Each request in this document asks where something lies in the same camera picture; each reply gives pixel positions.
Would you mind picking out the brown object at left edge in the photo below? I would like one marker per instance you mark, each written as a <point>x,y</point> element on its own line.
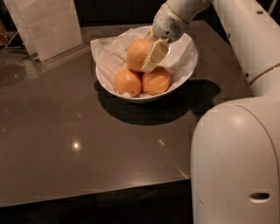
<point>4,37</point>

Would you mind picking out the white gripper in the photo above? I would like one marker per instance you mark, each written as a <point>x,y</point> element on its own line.
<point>166,25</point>

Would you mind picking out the clear acrylic sign holder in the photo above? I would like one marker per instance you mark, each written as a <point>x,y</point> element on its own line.
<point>50,29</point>

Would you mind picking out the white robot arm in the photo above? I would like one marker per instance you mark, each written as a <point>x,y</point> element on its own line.
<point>235,153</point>

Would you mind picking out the orange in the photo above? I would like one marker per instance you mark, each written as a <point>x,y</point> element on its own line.
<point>156,82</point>
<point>137,53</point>
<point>127,82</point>

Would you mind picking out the white paper liner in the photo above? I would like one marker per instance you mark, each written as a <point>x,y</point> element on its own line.
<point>110,55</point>

